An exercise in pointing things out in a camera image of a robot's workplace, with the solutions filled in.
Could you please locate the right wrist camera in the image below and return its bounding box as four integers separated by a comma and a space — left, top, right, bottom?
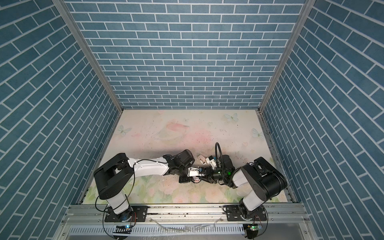
208, 156, 217, 170

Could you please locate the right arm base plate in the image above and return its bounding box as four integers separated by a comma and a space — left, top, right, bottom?
222, 205, 268, 222

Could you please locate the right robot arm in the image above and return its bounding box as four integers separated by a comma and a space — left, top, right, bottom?
200, 155, 288, 222

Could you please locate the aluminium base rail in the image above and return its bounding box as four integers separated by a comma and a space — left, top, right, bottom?
57, 203, 311, 239

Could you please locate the pink white mini stapler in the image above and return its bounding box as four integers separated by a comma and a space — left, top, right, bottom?
198, 155, 207, 165

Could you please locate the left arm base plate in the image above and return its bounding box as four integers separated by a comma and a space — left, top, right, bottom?
104, 206, 148, 223

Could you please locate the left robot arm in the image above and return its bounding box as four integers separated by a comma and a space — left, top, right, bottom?
94, 150, 195, 215

